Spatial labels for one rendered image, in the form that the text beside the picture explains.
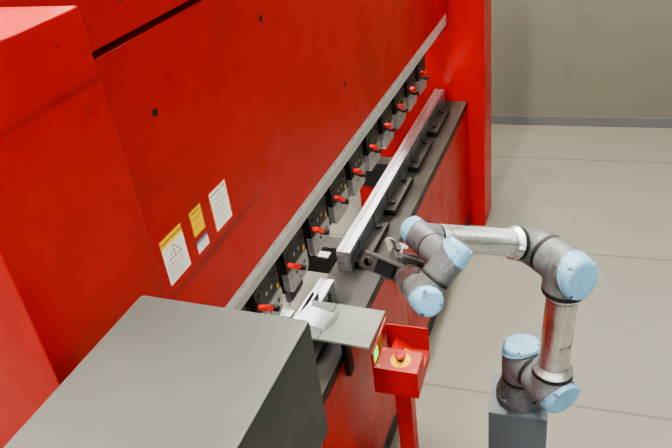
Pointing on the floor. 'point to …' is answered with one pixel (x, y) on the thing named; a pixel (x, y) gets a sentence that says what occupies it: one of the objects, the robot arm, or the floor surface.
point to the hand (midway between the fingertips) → (382, 249)
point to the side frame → (462, 67)
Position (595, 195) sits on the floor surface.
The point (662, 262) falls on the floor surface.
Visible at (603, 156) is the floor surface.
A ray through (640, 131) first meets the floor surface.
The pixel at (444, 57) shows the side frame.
